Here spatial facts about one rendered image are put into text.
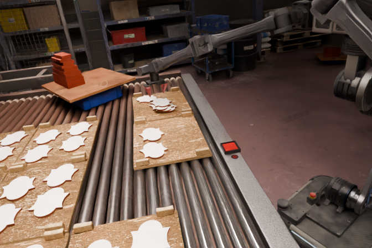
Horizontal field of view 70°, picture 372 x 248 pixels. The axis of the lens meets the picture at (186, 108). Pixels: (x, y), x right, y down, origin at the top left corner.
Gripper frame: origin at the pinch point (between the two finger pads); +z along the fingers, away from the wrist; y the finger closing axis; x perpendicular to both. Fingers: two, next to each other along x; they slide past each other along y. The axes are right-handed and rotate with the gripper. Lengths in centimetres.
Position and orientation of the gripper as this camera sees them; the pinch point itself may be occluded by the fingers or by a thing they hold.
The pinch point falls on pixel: (156, 93)
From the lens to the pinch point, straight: 171.4
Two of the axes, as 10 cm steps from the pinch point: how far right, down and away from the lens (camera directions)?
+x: -5.4, -3.3, 7.7
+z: 0.7, 9.0, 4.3
